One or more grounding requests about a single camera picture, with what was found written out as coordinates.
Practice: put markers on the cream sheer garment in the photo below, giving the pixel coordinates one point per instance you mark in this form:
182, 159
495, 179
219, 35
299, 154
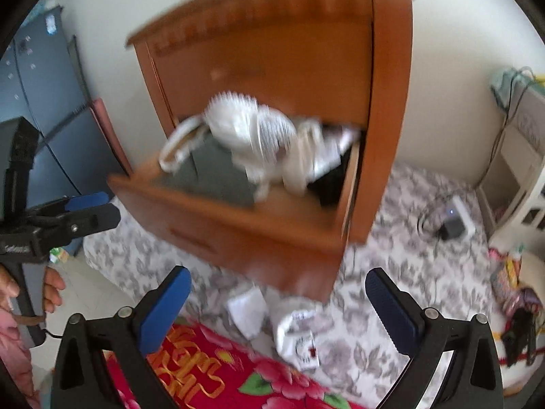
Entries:
297, 162

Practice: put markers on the red floral blanket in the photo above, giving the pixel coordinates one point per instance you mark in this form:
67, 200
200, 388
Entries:
202, 369

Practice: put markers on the person's left hand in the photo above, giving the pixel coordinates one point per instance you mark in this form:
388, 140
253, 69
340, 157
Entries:
53, 285

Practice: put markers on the white sock with red print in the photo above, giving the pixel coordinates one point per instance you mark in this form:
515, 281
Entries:
298, 325

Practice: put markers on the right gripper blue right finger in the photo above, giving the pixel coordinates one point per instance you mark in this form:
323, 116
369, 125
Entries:
397, 310

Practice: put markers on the teal cloth on shelf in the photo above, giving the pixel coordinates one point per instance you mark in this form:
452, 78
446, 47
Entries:
503, 82

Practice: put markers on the pile of colourful toys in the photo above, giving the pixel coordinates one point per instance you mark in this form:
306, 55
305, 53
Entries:
518, 287

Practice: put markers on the white power strip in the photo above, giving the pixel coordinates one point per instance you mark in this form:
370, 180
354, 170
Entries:
464, 217

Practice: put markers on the white cloth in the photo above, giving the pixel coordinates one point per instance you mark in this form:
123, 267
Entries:
248, 311

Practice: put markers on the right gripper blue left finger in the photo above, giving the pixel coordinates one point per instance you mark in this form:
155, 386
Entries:
159, 308

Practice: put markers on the black lace garment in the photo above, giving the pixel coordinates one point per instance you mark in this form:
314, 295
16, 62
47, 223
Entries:
332, 183

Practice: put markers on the dark blue refrigerator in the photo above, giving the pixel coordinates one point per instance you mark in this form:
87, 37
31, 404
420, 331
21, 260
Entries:
40, 81

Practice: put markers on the black charger plug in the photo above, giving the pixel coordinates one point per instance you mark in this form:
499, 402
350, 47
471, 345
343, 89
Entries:
453, 228

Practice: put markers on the white cutout shelf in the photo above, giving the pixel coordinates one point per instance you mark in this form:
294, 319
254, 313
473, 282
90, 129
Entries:
511, 194

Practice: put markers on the pink sleeve forearm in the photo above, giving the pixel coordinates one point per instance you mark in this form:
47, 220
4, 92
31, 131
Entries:
15, 355

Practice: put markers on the wooden drawer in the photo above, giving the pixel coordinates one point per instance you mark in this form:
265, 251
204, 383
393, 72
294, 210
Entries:
314, 69
288, 242

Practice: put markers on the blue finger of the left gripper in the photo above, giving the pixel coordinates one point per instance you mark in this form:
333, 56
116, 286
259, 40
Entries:
81, 222
86, 201

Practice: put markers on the white lace bra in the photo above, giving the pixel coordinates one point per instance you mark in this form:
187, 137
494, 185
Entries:
255, 135

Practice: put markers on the pink rolled mat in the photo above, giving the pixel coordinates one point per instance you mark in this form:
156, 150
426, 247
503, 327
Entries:
102, 118

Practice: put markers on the wooden nightstand cabinet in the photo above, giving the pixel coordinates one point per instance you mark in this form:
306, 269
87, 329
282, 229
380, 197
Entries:
391, 23

